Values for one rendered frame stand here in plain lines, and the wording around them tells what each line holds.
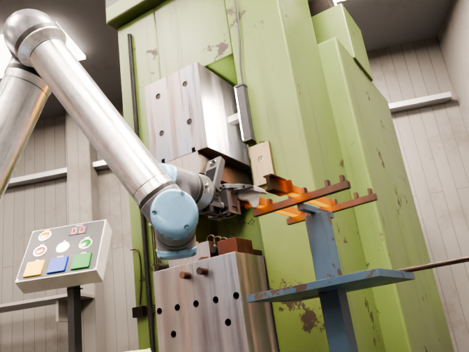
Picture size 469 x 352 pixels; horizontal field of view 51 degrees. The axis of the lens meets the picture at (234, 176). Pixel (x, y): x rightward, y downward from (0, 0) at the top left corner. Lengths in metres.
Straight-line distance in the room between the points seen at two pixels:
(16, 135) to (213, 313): 0.92
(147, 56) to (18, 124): 1.42
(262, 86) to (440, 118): 4.12
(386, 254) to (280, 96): 0.80
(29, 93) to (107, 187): 4.96
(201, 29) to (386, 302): 1.47
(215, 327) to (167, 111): 0.94
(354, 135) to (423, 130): 3.63
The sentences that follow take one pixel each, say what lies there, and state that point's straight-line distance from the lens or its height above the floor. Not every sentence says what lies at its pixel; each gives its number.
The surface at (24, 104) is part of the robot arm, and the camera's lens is 1.25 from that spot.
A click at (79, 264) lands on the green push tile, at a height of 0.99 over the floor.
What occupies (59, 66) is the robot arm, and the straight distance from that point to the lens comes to 1.12.
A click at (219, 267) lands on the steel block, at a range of 1.76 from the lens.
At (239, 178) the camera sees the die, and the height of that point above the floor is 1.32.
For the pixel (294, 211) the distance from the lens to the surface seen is 1.63.
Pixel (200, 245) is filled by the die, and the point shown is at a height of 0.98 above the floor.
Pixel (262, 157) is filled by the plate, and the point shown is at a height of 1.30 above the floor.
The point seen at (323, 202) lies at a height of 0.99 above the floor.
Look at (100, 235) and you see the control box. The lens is 2.16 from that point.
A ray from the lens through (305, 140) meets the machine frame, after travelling 1.91.
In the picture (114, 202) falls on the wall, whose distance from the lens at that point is 6.09.
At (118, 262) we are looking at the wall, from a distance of 5.91.
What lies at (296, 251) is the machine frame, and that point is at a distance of 1.84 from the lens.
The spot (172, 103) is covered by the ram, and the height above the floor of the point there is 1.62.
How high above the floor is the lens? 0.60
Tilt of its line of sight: 19 degrees up
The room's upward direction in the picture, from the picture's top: 8 degrees counter-clockwise
